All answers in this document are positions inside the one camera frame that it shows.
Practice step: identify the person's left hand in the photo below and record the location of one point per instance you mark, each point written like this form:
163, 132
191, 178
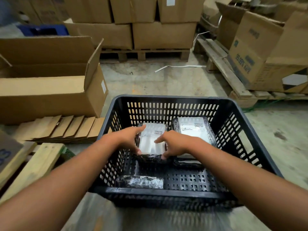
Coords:
121, 139

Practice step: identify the person's right hand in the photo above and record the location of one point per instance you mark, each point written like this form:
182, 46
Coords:
180, 144

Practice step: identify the person's left thumb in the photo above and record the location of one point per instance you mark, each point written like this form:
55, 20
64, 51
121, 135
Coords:
137, 147

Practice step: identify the person's right thumb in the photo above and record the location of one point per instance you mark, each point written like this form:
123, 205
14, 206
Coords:
167, 154

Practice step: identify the package with white label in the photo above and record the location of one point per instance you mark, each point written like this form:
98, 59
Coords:
195, 128
151, 141

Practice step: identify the person's left forearm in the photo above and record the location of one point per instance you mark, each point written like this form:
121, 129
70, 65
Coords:
55, 187

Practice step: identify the person's right forearm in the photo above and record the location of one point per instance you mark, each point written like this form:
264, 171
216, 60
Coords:
252, 185

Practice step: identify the flat black wrapped package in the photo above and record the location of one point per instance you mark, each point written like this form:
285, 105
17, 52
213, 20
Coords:
187, 163

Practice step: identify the shiny wrapped black package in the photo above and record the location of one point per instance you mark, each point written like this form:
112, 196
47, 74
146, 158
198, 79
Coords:
140, 182

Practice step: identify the black plastic crate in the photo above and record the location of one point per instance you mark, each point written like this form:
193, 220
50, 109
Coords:
223, 113

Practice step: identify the flat cardboard divider sheets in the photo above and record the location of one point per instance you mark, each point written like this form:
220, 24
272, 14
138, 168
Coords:
69, 128

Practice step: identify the wooden pallet under box stack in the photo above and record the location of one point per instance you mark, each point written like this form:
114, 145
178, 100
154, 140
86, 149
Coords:
144, 54

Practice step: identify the long weathered wooden pallet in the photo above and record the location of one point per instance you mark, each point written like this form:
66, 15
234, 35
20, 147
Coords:
223, 69

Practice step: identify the light wooden pallet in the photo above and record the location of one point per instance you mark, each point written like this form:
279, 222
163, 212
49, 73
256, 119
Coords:
36, 163

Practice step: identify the large open cardboard box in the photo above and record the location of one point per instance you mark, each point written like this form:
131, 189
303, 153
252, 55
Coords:
43, 93

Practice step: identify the brown cardboard box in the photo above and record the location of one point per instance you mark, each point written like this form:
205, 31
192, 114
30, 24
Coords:
180, 10
103, 36
87, 9
163, 35
133, 9

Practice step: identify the cardboard piece with blue marking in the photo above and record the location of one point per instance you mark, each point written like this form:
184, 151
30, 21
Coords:
7, 149

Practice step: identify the open printed cardboard box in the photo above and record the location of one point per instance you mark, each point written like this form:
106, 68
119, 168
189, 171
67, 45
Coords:
259, 55

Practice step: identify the blue plastic bin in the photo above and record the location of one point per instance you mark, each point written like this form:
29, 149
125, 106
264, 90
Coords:
43, 30

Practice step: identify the blurred cardboard boxes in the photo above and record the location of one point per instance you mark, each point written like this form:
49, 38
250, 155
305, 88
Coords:
43, 9

